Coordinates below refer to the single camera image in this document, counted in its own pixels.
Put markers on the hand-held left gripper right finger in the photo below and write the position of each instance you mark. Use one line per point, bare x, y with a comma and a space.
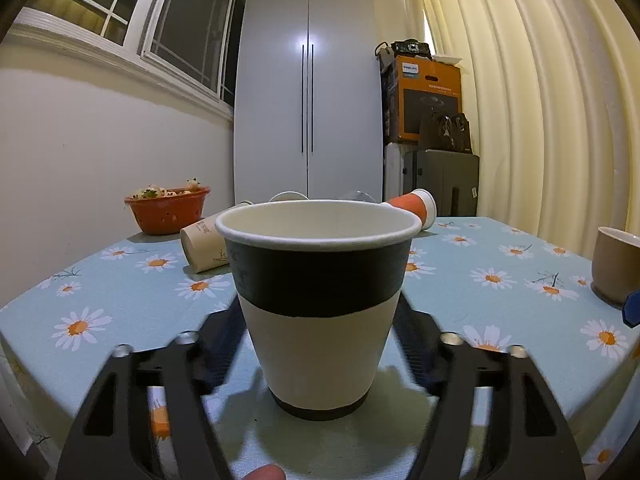
419, 349

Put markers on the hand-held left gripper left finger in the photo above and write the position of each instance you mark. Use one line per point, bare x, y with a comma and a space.
218, 347

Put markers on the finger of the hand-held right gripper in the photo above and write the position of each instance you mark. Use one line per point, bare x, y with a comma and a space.
632, 309

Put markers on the black and white paper cup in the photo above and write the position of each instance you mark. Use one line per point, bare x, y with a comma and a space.
315, 330

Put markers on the beige paper cup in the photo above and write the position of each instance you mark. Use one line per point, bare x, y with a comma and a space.
202, 245

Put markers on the orange paper cup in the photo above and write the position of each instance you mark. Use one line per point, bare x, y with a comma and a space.
411, 205

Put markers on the clear plastic cup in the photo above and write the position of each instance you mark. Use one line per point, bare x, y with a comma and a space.
358, 196

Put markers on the person's left hand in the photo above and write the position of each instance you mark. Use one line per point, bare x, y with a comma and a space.
267, 473

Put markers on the beige ceramic mug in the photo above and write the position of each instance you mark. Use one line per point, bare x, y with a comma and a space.
614, 265

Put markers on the blue daisy tablecloth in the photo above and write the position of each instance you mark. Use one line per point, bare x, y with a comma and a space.
500, 300

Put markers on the orange plastic basket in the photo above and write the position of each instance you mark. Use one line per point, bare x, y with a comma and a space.
167, 215

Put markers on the small animal figurine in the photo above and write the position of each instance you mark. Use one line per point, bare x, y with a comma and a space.
192, 185

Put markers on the toy food pieces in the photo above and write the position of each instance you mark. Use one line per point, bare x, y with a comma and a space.
150, 193

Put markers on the grey suitcase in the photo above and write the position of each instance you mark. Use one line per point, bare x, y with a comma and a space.
440, 180

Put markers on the white suitcase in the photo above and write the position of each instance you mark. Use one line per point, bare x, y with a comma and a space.
392, 170

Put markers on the cream curtain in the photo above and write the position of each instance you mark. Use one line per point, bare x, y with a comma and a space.
540, 85

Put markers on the white wardrobe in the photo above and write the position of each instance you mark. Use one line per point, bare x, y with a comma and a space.
272, 100

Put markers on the orange cardboard box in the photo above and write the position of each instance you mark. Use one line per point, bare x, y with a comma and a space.
430, 95

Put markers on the white tray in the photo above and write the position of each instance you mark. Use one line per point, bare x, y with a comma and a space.
447, 58

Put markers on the black device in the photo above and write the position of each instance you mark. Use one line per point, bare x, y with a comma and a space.
411, 48

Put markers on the white framed window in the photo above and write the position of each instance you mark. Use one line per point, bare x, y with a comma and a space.
165, 20

